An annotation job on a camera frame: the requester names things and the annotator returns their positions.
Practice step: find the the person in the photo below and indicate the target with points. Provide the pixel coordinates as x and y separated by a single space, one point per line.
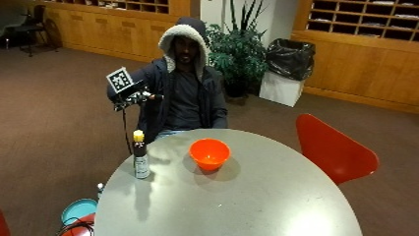
185 91

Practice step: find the white marker cube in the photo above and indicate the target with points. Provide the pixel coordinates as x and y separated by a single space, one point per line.
120 79

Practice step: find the dark bottle with yellow cap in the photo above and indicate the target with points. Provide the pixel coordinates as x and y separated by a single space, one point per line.
140 157

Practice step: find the orange plastic bowl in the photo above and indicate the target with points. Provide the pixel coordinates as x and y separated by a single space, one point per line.
209 154

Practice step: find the wooden cabinet with cubbyholes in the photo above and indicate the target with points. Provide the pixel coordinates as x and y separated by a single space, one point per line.
113 26

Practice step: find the potted green plant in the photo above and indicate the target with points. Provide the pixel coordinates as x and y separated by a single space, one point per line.
237 52

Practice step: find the small white bottle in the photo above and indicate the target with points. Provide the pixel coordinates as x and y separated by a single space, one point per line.
100 188

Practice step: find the white bin with black bag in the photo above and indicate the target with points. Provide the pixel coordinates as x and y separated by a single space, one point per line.
288 72

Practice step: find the black chair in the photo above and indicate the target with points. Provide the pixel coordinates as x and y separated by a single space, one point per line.
32 28

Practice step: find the teal round lid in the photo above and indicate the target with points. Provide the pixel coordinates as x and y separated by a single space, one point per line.
79 209

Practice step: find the red round container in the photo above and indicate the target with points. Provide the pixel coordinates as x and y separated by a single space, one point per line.
79 226

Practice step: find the red chair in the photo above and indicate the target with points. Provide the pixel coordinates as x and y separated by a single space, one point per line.
334 150

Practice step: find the wooden pigeonhole shelf cabinet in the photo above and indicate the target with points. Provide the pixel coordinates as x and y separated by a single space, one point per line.
362 52

